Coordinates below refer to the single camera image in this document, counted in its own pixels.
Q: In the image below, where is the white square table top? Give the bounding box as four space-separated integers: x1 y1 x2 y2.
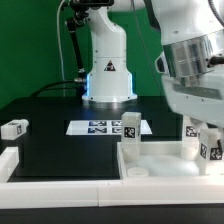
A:
117 141 224 179

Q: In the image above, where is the black cable bundle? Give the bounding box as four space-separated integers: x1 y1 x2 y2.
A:
30 77 88 98

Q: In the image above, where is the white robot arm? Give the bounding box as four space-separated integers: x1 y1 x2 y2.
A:
69 0 224 161

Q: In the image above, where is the grey hanging cable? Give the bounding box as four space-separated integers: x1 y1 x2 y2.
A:
56 0 68 81

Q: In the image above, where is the white U-shaped fence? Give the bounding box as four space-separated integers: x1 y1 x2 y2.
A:
0 147 224 209

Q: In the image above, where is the white sheet with tags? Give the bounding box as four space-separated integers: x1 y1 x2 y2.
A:
65 119 153 137

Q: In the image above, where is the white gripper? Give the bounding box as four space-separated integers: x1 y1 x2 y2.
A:
155 53 224 160

